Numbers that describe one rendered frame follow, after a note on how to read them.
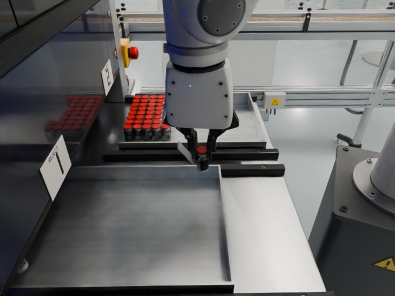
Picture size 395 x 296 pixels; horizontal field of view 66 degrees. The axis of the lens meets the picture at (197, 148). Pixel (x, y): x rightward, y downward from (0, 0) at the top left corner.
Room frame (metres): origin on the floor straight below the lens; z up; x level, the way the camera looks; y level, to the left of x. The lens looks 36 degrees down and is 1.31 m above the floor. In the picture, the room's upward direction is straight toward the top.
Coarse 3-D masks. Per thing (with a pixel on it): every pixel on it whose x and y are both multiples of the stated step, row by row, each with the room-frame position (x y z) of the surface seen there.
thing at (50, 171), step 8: (56, 144) 0.37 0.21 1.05; (64, 144) 0.39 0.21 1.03; (64, 152) 0.38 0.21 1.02; (48, 160) 0.33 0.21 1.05; (56, 160) 0.35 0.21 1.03; (64, 160) 0.38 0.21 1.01; (48, 168) 0.33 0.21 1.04; (56, 168) 0.35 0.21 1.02; (64, 168) 0.37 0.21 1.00; (48, 176) 0.32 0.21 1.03; (56, 176) 0.34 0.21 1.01; (64, 176) 0.36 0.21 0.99; (48, 184) 0.31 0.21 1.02; (56, 184) 0.33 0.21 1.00; (56, 192) 0.33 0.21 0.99
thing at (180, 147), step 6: (180, 144) 0.53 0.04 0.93; (180, 150) 0.51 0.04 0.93; (186, 150) 0.54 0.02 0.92; (186, 156) 0.51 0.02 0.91; (192, 162) 0.52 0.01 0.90; (210, 162) 0.54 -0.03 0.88; (216, 162) 0.54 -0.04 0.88; (222, 162) 0.54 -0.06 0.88; (228, 162) 0.54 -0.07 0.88; (234, 162) 0.54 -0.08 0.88; (240, 162) 0.54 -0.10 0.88
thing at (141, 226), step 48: (96, 192) 0.44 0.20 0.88; (144, 192) 0.44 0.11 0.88; (192, 192) 0.44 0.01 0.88; (48, 240) 0.32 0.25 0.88; (96, 240) 0.32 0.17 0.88; (144, 240) 0.32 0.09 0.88; (192, 240) 0.32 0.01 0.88; (48, 288) 0.22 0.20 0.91; (96, 288) 0.22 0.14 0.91; (144, 288) 0.22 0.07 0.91; (192, 288) 0.23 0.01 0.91
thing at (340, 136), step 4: (340, 136) 1.84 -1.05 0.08; (344, 136) 1.80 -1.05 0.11; (336, 140) 1.89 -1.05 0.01; (340, 140) 1.89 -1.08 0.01; (344, 140) 1.77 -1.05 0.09; (348, 140) 1.73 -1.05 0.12; (352, 140) 1.70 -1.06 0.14; (352, 144) 1.65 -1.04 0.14; (360, 144) 1.65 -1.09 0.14; (360, 148) 1.64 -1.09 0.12
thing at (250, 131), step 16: (240, 96) 0.83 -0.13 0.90; (240, 112) 0.77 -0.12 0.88; (256, 112) 0.71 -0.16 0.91; (240, 128) 0.68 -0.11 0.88; (256, 128) 0.67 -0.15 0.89; (128, 144) 0.56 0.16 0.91; (144, 144) 0.57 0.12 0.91; (160, 144) 0.57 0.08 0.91; (176, 144) 0.57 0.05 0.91; (224, 144) 0.57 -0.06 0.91; (240, 144) 0.57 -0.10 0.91; (256, 144) 0.57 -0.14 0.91
